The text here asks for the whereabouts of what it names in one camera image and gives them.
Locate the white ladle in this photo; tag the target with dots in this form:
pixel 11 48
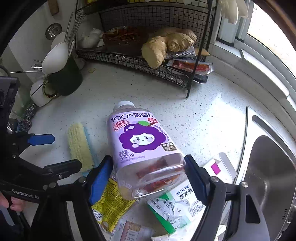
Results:
pixel 57 58

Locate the wall drain cap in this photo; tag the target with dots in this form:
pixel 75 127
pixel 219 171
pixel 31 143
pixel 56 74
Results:
pixel 53 31

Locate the red snack packets on rack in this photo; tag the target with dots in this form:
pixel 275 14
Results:
pixel 202 68

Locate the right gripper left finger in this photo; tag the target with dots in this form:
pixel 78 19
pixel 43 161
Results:
pixel 98 178

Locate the stainless steel sink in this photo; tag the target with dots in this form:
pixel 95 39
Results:
pixel 267 164

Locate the red sauce packet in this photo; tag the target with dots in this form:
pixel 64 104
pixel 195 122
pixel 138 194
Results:
pixel 158 175

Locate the white lidded sugar jar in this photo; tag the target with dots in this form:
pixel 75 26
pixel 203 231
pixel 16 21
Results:
pixel 40 91

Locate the garlic bulbs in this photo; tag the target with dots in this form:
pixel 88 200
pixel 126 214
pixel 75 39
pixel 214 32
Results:
pixel 93 40

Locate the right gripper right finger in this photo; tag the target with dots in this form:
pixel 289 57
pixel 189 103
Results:
pixel 198 178

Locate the person's left hand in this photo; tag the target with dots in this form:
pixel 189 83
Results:
pixel 16 204

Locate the yellow blue scrub brush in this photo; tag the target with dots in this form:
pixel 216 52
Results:
pixel 79 148

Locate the dark green utensil mug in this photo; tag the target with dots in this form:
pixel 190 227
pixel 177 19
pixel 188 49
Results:
pixel 63 82

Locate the yellow snack wrapper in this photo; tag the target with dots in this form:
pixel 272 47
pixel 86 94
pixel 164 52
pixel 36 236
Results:
pixel 109 209

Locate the purple grape juice bottle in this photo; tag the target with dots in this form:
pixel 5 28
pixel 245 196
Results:
pixel 137 140

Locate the white green medicine box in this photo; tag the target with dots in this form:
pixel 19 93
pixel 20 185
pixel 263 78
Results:
pixel 180 207

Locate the black wire rack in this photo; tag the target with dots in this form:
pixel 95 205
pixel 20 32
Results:
pixel 127 25

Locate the small paper label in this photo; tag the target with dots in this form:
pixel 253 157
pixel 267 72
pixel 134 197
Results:
pixel 130 231

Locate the ginger root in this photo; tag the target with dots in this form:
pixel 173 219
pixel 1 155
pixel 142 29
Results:
pixel 169 39

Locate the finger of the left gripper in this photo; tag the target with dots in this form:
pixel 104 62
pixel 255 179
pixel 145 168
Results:
pixel 62 170
pixel 36 140

